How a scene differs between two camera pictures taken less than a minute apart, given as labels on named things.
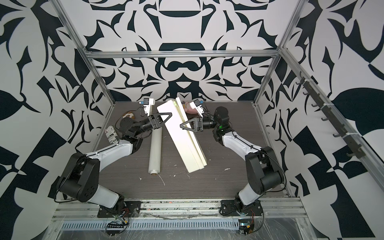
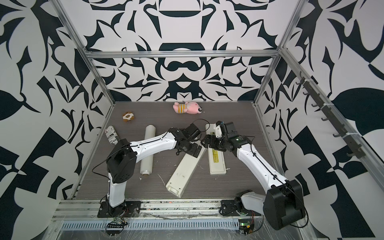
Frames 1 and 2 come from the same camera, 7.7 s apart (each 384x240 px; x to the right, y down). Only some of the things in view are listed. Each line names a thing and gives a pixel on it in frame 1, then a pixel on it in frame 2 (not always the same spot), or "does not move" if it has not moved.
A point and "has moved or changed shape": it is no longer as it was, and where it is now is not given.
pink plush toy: [188, 109] does not move
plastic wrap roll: [155, 150] has moved or changed shape
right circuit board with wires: [245, 226] does not move
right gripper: [198, 124] → [212, 142]
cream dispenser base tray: [188, 141] → [178, 182]
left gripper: [152, 119] → [193, 152]
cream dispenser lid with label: [195, 143] → [216, 158]
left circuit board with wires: [114, 228] does not move
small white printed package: [111, 134] does not move
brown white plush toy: [130, 114] does not move
